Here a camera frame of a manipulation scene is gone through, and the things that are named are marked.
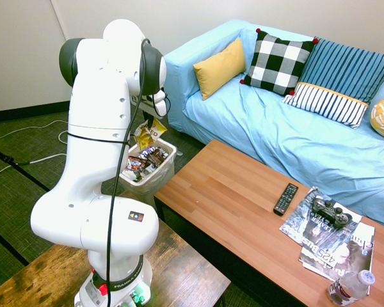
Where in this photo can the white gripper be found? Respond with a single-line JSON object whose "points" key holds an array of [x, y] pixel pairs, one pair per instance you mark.
{"points": [[142, 103]]}

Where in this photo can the yellow chip bag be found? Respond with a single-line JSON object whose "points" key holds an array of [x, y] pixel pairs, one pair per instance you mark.
{"points": [[147, 134]]}

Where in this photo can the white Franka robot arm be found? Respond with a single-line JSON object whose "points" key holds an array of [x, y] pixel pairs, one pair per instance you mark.
{"points": [[96, 160]]}

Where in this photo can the white plastic trash bin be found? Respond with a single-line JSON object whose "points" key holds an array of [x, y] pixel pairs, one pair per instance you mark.
{"points": [[153, 179]]}

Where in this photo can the brown chocolate wrapper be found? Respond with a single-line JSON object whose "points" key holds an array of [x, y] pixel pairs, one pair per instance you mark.
{"points": [[156, 156]]}

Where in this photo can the red snack wrapper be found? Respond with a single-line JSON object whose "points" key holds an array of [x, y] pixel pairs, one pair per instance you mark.
{"points": [[135, 163]]}

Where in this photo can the crumpled white paper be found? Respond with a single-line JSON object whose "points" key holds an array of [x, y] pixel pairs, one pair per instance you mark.
{"points": [[130, 175]]}

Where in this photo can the mustard yellow pillow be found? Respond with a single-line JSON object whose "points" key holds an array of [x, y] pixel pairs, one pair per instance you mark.
{"points": [[219, 67]]}

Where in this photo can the wooden coffee table black legs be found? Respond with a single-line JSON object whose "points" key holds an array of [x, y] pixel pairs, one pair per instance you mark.
{"points": [[243, 204]]}

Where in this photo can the black white checkered pillow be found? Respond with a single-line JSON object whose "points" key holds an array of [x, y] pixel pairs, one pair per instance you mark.
{"points": [[278, 62]]}

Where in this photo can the light blue sofa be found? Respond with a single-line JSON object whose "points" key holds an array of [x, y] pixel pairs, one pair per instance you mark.
{"points": [[291, 144]]}

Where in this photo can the black TV remote control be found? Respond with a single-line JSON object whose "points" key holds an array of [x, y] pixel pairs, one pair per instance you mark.
{"points": [[285, 199]]}

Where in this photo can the rustic dark wood robot table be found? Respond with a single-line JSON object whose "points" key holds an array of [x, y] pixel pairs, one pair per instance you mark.
{"points": [[185, 278]]}

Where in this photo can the navy white striped pillow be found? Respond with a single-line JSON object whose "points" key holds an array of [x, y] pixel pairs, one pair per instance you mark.
{"points": [[328, 104]]}

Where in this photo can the dark cover magazine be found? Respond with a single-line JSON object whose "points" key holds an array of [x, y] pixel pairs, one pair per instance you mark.
{"points": [[310, 230]]}

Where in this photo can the black game controller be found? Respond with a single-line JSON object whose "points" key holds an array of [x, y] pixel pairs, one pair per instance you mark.
{"points": [[332, 212]]}

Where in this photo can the blue striped pillow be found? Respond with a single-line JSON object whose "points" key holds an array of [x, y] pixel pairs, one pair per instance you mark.
{"points": [[348, 68]]}

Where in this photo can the business magazine white title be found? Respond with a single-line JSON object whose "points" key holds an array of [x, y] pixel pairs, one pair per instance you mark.
{"points": [[342, 259]]}

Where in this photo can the clear water bottle purple label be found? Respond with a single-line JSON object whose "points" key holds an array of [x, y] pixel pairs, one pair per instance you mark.
{"points": [[350, 288]]}

